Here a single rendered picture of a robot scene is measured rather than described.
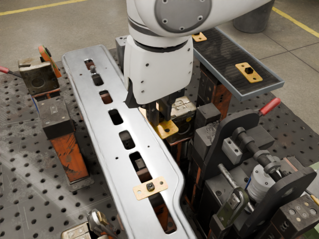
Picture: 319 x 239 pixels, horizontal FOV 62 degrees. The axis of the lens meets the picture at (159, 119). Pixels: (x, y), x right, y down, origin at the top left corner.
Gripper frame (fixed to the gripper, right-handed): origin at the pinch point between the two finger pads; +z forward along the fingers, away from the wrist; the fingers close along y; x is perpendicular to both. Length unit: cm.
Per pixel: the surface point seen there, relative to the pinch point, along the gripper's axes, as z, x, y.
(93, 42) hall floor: 139, -232, -60
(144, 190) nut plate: 26.2, 0.6, 4.0
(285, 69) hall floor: 133, -84, -203
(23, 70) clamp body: 24, -57, 18
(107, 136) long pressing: 27.5, -20.3, 4.5
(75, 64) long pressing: 30, -59, 0
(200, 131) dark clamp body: 19.2, -3.1, -14.8
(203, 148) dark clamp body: 21.0, 0.6, -13.4
